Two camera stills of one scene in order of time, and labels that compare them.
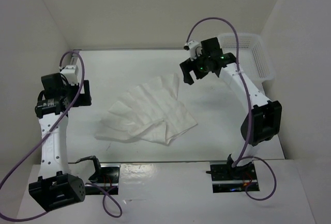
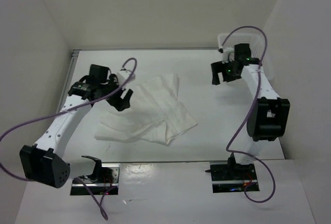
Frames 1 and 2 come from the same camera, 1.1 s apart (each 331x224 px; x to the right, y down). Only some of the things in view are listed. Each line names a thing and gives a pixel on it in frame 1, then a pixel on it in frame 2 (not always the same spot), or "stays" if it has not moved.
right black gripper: (188, 65) to (217, 67)
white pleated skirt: (152, 113) stays
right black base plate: (227, 179) stays
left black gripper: (84, 99) to (120, 103)
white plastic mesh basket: (255, 60) stays
